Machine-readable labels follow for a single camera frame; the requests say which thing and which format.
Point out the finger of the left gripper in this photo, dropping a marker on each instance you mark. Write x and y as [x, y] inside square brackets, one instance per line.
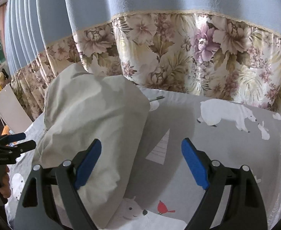
[19, 149]
[7, 139]

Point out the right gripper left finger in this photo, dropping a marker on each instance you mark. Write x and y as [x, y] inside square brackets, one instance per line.
[50, 198]

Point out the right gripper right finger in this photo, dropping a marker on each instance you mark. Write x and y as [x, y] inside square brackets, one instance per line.
[232, 199]

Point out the pale green large garment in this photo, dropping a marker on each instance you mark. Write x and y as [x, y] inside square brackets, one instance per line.
[81, 107]

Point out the person's left hand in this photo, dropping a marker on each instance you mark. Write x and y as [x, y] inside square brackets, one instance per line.
[5, 188]

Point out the white board panel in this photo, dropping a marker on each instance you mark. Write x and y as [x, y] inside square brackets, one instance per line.
[11, 111]

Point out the grey animal print bedsheet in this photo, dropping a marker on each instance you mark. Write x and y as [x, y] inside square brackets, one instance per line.
[161, 192]

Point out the blue floral curtain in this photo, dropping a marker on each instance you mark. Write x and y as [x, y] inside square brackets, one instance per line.
[225, 49]

